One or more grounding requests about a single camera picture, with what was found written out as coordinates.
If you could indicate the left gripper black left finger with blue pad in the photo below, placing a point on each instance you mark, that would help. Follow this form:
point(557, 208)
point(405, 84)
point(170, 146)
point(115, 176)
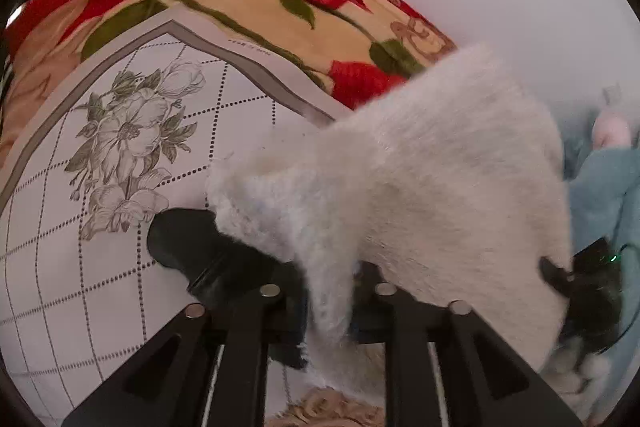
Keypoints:
point(206, 364)

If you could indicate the light blue quilt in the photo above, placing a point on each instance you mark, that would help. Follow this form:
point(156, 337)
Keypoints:
point(602, 177)

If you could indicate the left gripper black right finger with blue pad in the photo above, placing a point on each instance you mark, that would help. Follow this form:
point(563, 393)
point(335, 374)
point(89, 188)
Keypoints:
point(445, 366)

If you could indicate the white fur item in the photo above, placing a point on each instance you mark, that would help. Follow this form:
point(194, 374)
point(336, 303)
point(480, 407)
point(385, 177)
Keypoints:
point(575, 374)

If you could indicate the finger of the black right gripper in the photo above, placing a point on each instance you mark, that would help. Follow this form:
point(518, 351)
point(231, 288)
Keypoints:
point(218, 268)

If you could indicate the white fluffy cardigan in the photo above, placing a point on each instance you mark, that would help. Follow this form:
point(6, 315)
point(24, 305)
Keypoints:
point(450, 183)

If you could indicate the red floral blanket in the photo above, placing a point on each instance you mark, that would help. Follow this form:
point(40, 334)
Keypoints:
point(353, 49)

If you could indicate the white floral grid bedsheet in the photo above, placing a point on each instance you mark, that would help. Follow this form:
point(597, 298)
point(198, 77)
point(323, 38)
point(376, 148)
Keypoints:
point(130, 133)

